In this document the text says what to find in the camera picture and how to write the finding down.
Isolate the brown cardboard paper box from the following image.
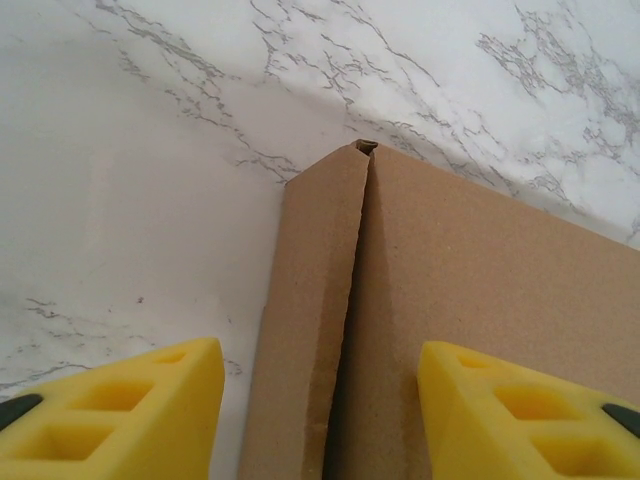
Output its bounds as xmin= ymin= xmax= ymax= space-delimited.
xmin=243 ymin=138 xmax=640 ymax=480

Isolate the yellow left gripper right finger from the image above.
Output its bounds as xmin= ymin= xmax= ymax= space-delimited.
xmin=417 ymin=340 xmax=640 ymax=480

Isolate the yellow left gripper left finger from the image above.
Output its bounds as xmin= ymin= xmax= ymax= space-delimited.
xmin=0 ymin=337 xmax=225 ymax=480

